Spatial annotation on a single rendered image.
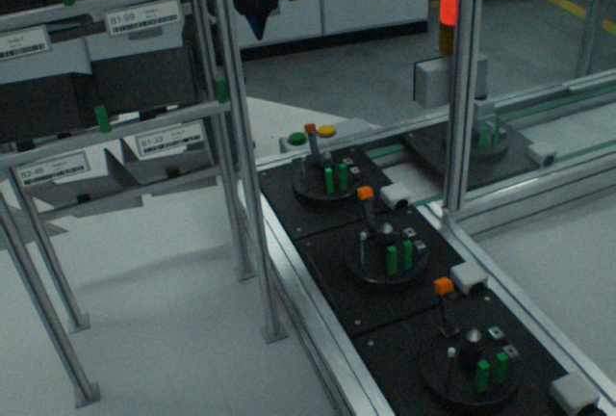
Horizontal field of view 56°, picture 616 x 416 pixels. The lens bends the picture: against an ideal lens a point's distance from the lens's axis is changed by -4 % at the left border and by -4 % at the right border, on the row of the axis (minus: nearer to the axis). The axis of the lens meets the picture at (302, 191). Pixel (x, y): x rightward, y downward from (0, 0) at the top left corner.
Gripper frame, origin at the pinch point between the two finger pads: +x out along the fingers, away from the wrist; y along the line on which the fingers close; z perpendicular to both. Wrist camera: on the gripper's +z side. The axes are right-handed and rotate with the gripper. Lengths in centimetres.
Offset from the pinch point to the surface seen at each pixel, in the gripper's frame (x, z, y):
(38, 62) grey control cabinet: 98, -292, -73
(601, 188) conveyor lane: 37, 36, 61
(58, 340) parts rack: 25, 41, -48
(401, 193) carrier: 26.6, 30.2, 15.4
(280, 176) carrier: 28.5, 11.6, -2.3
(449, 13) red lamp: -7.4, 32.9, 22.1
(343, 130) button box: 29.5, -1.1, 17.3
